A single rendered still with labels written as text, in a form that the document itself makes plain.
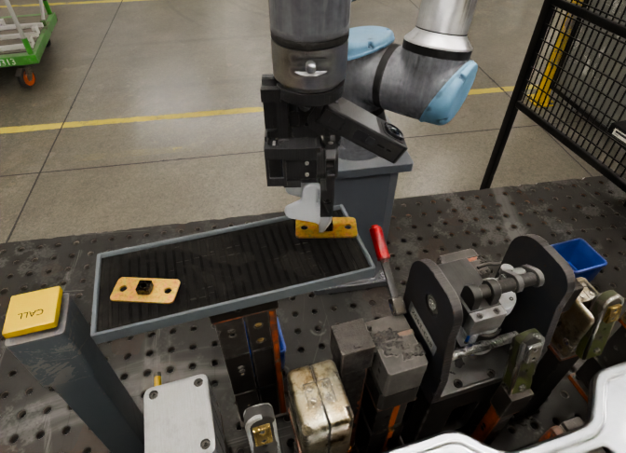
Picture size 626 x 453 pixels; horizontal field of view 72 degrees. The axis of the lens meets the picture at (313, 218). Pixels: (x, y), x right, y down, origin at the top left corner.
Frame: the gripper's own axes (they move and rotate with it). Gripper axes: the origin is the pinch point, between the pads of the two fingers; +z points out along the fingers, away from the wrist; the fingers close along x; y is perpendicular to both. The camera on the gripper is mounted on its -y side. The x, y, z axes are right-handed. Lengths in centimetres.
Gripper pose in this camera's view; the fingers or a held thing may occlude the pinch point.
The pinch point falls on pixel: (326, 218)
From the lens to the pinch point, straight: 58.2
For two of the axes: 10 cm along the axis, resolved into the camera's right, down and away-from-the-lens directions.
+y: -10.0, 0.2, -0.2
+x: 0.3, 6.9, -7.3
